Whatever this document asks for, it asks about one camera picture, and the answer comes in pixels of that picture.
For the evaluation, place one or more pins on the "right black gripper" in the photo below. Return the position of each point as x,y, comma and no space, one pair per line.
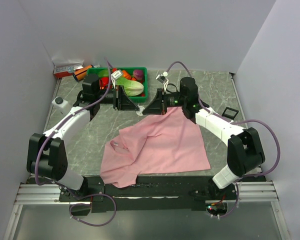
156,107

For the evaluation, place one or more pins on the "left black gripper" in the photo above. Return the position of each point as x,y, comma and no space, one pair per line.
121,101

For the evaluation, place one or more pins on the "pink garment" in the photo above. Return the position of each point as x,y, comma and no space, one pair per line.
157,144

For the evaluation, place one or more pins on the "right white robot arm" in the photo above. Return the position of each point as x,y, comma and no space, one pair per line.
244,147

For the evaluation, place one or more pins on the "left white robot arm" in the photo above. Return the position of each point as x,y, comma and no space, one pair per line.
47,157

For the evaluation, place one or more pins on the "toy napa cabbage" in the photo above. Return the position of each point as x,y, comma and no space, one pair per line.
132,88

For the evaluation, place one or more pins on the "green plastic crate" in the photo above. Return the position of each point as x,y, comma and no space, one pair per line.
137,99

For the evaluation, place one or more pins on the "toy red bell pepper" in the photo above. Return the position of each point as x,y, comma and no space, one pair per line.
103,82

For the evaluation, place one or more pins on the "toy orange carrot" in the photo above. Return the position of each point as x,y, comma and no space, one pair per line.
126,75

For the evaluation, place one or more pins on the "toy purple onion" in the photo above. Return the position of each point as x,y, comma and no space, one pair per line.
138,74

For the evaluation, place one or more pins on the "toy green pepper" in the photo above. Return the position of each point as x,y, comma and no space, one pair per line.
103,73

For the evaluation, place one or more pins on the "orange black cylinder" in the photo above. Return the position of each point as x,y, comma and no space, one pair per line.
80,74

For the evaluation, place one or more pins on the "white bottle grey cap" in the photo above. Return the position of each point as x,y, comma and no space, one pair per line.
62,105

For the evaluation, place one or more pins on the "red white cardboard box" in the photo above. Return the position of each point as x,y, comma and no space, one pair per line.
66,71

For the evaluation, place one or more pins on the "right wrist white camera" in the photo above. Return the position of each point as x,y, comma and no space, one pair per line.
163,77

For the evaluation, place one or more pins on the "wrist white camera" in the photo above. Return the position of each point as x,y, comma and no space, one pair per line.
116,74
163,77

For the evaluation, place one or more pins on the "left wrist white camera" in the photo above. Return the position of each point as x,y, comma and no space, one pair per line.
116,74

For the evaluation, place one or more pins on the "black rectangular frame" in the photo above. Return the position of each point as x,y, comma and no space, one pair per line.
230,113

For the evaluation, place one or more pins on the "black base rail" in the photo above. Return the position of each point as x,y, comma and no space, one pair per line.
151,193

